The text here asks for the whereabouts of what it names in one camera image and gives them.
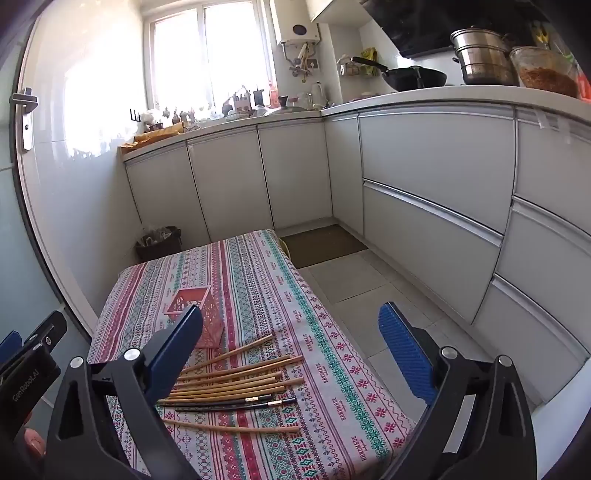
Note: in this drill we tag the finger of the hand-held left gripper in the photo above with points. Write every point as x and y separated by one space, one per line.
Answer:
9 346
51 327

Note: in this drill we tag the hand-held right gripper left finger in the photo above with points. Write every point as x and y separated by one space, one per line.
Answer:
171 363

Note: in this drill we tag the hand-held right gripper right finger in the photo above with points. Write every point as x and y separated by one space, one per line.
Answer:
404 353

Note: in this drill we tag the pink perforated chopstick holder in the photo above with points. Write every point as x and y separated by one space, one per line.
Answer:
210 323

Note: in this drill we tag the black chopstick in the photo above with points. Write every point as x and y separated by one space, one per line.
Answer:
231 400
207 408

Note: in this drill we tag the set of wooden chopsticks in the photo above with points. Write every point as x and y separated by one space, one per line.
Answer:
240 371

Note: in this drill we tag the person's left hand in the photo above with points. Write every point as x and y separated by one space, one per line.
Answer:
33 442

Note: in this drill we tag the brown trash bin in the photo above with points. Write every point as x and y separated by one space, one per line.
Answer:
157 249

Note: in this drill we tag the patterned striped tablecloth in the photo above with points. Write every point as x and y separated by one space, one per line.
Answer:
277 286

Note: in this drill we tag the brown floor mat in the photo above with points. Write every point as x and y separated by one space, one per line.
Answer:
323 244

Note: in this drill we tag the white kitchen base cabinets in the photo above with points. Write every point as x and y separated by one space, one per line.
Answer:
415 161

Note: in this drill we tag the brown paper package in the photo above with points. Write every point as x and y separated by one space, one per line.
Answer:
157 134

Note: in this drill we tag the white kettle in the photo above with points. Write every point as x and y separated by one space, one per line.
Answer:
319 94

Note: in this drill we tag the knife block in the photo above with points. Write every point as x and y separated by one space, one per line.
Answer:
242 100

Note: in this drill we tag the black wok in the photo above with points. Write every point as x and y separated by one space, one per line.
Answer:
415 78

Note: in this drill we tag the red bottle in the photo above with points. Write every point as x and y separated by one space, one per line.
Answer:
272 94

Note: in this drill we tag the yellow green bag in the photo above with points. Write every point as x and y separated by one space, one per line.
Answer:
368 60

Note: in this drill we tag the kitchen window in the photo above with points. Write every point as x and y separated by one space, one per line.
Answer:
184 55

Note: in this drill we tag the stainless steel pot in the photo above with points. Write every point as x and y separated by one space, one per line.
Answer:
485 60

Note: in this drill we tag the water heater pipes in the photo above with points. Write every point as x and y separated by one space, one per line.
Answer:
300 60

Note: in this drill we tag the glass jar of dried food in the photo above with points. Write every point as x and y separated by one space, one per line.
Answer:
545 74

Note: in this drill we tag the black range hood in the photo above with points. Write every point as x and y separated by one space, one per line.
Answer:
415 27

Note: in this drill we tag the white water heater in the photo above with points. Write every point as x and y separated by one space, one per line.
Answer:
295 23

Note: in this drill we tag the white upper cabinet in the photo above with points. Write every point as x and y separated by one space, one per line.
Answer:
323 9

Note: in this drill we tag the wall rack with metal bowl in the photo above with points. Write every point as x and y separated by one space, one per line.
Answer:
351 68

